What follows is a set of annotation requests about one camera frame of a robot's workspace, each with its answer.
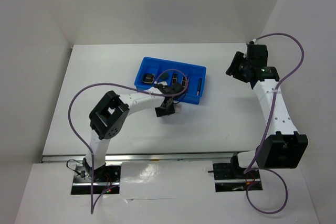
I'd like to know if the eyeshadow palette clear case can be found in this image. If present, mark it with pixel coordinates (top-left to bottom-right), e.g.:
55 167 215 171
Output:
174 104 182 111

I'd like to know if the black square compact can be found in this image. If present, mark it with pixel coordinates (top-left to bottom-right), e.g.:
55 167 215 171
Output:
142 73 155 84

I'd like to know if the black gold eyeliner pencil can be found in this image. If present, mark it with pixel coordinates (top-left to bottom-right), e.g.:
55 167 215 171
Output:
197 78 203 96

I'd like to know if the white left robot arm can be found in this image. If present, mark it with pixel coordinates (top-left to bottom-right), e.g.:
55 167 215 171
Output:
83 57 206 182

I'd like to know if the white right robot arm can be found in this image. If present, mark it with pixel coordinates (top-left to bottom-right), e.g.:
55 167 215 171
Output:
226 41 308 178

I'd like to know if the blue plastic organizer bin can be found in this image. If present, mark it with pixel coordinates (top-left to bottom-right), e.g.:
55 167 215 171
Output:
134 57 206 104

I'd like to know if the metal rail front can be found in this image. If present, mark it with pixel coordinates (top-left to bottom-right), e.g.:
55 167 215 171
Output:
41 152 237 163

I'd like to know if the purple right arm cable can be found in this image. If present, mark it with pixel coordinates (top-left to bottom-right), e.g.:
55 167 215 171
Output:
245 33 305 215

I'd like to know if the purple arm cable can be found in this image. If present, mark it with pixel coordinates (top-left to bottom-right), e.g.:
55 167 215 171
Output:
245 33 305 215
68 69 190 215

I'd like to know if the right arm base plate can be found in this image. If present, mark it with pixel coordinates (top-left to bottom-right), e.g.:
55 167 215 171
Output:
208 163 263 193

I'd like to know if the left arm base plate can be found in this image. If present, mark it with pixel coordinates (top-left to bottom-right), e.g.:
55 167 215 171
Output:
66 159 121 195

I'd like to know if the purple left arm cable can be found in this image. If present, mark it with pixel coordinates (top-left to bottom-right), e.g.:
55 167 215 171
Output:
68 69 190 215

